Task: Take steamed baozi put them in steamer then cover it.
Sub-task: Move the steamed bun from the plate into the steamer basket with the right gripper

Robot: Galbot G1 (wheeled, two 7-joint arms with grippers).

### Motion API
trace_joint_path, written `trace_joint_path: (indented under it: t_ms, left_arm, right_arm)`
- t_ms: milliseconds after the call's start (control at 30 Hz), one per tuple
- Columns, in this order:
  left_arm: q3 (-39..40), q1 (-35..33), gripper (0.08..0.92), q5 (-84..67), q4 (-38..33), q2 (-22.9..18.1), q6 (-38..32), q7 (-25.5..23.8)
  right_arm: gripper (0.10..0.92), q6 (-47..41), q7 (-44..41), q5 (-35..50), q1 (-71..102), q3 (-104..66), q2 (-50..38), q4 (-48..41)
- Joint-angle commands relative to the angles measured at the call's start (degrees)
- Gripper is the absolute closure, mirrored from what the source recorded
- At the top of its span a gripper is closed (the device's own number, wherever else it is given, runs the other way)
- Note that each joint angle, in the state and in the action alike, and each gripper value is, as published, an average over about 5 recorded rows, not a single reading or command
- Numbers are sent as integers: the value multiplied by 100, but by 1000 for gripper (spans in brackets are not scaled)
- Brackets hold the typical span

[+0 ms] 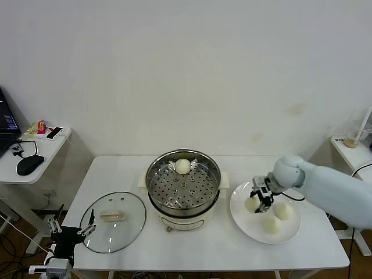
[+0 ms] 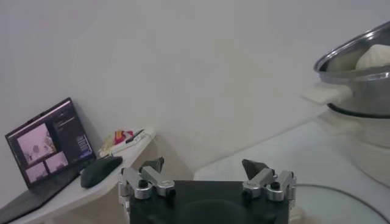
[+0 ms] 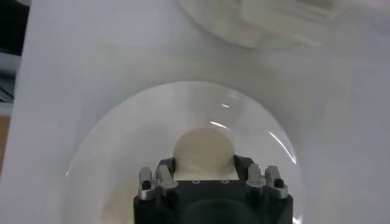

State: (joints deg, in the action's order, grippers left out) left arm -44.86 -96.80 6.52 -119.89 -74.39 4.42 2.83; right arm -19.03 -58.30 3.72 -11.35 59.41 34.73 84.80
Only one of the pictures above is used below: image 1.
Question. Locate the black laptop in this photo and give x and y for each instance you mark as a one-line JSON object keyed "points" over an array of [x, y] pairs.
{"points": [[5, 136]]}

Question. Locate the white side table with laptop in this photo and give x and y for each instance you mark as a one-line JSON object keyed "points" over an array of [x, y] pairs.
{"points": [[49, 151]]}

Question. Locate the large white plate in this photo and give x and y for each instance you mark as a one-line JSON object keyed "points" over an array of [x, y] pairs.
{"points": [[290, 232]]}

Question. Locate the black and white phone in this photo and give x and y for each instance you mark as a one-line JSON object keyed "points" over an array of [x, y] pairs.
{"points": [[54, 132]]}

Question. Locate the white steamed baozi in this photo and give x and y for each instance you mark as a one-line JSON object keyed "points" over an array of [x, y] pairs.
{"points": [[250, 205], [283, 211], [271, 224], [182, 166]]}

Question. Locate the black computer mouse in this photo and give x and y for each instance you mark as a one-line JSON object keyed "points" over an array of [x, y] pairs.
{"points": [[29, 165]]}

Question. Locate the pink and red packet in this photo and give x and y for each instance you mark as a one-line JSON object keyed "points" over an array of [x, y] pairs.
{"points": [[42, 127]]}

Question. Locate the yellow snack packet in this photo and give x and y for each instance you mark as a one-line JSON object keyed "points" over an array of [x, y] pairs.
{"points": [[31, 130]]}

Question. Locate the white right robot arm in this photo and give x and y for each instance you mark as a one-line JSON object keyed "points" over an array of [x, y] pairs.
{"points": [[325, 186]]}

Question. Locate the white side table with cup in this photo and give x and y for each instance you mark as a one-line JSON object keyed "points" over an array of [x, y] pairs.
{"points": [[353, 157]]}

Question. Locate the plastic cup with straw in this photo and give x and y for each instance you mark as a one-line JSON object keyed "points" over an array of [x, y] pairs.
{"points": [[350, 143]]}

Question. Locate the white wall socket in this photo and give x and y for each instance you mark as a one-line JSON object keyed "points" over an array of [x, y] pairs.
{"points": [[48, 192]]}

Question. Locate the stainless steel steamer basket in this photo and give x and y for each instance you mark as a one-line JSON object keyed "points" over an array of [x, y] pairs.
{"points": [[162, 189]]}

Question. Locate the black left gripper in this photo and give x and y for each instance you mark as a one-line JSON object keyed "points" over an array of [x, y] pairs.
{"points": [[67, 239]]}

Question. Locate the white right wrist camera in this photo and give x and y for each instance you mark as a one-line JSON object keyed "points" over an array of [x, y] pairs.
{"points": [[259, 181]]}

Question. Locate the round glass pot lid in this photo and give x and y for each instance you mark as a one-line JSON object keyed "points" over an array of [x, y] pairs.
{"points": [[125, 232]]}

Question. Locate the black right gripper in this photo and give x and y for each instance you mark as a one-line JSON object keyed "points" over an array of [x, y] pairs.
{"points": [[266, 195]]}

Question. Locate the cream electric cooking pot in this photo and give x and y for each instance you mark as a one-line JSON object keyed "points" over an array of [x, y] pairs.
{"points": [[189, 223]]}

